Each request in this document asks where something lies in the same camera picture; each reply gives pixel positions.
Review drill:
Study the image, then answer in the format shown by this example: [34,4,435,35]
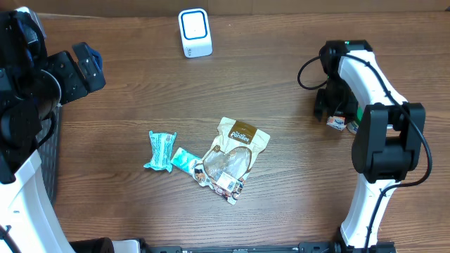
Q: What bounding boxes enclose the orange tissue pack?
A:
[326,116,347,131]

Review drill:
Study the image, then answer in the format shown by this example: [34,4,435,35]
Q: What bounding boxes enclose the green capped bottle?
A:
[347,108,363,134]

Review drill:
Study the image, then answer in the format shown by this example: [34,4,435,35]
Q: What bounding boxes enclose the teal tissue pack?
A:
[170,148,200,176]

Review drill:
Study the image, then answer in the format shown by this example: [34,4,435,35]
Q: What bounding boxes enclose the white barcode scanner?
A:
[178,8,213,58]

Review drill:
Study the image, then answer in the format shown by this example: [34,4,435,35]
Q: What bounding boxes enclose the grey plastic basket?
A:
[38,107,62,205]

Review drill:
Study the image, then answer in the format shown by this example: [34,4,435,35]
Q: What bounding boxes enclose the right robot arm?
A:
[314,40,429,252]

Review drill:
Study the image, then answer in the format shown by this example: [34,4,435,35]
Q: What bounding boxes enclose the teal snack bar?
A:
[143,131,177,172]

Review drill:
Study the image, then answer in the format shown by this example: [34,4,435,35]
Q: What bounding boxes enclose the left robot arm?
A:
[1,7,143,252]

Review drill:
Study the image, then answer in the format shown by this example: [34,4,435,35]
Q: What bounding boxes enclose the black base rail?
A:
[146,242,397,253]

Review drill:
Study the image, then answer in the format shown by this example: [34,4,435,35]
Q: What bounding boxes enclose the brown snack pouch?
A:
[191,117,270,205]

